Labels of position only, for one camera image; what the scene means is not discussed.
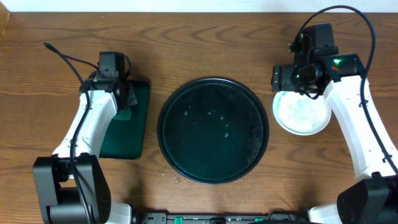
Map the green sponge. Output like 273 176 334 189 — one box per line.
114 108 131 121

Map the white plate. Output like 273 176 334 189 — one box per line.
272 91 331 136

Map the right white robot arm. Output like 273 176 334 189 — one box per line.
272 54 397 223

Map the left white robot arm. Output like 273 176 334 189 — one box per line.
33 78 134 223

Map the dark green rectangular tray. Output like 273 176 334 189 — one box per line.
99 80 150 160

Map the round black tray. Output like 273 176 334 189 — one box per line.
157 77 270 185

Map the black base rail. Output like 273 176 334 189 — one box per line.
140 213 310 224

